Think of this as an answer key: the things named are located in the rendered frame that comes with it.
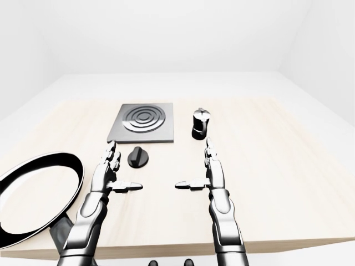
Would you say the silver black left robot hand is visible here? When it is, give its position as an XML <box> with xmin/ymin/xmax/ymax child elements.
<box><xmin>90</xmin><ymin>140</ymin><xmax>144</xmax><ymax>194</ymax></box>

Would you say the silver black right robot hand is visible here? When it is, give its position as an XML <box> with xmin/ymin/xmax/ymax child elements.
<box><xmin>174</xmin><ymin>137</ymin><xmax>225</xmax><ymax>192</ymax></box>

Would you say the round black stove knob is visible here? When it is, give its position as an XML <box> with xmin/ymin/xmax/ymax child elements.
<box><xmin>127</xmin><ymin>146</ymin><xmax>150</xmax><ymax>169</ymax></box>

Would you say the flat dark stove plate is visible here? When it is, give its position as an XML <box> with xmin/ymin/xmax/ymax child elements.
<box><xmin>106</xmin><ymin>103</ymin><xmax>174</xmax><ymax>144</ymax></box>

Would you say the black silver moka pot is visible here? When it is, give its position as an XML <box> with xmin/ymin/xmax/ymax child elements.
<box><xmin>190</xmin><ymin>107</ymin><xmax>210</xmax><ymax>140</ymax></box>

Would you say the black frying pan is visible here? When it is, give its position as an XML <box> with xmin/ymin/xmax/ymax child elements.
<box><xmin>0</xmin><ymin>151</ymin><xmax>85</xmax><ymax>250</ymax></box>

